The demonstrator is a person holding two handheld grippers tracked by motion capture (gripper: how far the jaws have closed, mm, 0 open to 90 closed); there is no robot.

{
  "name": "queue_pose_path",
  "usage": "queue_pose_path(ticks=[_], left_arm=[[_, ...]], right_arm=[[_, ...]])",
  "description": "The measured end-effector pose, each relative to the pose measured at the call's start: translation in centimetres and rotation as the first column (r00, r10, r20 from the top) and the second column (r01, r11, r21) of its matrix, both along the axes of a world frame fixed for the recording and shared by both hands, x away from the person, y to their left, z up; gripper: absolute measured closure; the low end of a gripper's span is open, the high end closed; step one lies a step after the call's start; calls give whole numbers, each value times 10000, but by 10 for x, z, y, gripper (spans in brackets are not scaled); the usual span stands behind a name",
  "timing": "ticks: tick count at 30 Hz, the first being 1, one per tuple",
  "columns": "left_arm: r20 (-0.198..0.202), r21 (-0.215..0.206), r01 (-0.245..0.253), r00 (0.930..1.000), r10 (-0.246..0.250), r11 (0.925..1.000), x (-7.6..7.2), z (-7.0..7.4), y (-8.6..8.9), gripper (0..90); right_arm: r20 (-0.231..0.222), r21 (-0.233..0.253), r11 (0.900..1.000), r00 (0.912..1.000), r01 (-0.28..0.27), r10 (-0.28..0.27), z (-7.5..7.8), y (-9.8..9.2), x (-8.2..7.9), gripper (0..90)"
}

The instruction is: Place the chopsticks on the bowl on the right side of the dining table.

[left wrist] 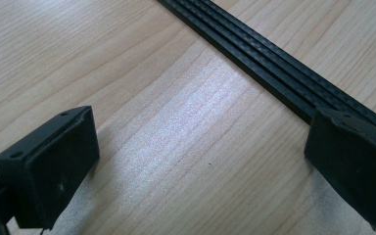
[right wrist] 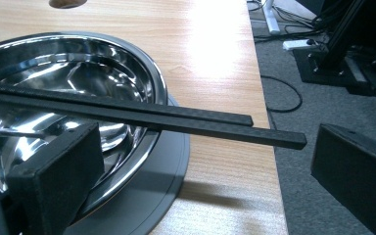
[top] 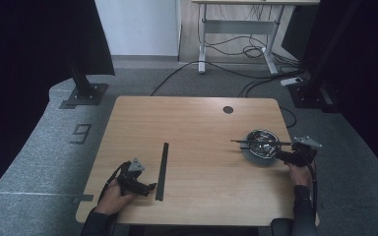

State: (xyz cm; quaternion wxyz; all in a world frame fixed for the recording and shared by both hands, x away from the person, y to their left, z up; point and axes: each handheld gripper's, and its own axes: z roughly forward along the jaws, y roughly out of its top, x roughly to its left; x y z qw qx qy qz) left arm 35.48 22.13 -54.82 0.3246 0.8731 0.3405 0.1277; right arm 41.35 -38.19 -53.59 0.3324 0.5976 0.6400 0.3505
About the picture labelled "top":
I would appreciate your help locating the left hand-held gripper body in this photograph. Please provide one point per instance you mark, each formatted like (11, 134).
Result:
(129, 182)

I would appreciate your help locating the black aluminium rail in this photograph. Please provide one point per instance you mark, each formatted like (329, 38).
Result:
(162, 172)

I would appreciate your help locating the pile of small metal parts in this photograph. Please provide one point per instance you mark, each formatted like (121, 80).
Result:
(262, 149)

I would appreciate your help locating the person's left hand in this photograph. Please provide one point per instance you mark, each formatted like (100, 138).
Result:
(111, 198)

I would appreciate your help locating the person's right hand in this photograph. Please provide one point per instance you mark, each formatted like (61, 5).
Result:
(300, 175)

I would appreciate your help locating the white frame desk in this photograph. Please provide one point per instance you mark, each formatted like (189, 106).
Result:
(239, 26)

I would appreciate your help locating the black stand with base plate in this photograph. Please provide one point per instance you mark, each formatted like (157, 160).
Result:
(85, 93)

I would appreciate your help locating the black curtain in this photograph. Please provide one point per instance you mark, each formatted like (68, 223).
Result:
(374, 82)
(29, 65)

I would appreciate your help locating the long thin black rod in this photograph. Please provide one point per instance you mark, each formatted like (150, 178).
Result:
(259, 142)

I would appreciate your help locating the shiny metal bowl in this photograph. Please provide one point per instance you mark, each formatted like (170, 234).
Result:
(262, 146)

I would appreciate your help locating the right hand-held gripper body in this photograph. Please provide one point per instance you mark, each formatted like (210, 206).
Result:
(303, 152)

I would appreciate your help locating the black stand with dark base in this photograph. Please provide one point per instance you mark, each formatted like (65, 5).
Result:
(311, 93)

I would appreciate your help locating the black round table grommet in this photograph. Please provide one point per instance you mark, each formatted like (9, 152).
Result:
(228, 109)

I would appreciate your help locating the white power strip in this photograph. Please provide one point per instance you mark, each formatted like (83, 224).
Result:
(291, 81)

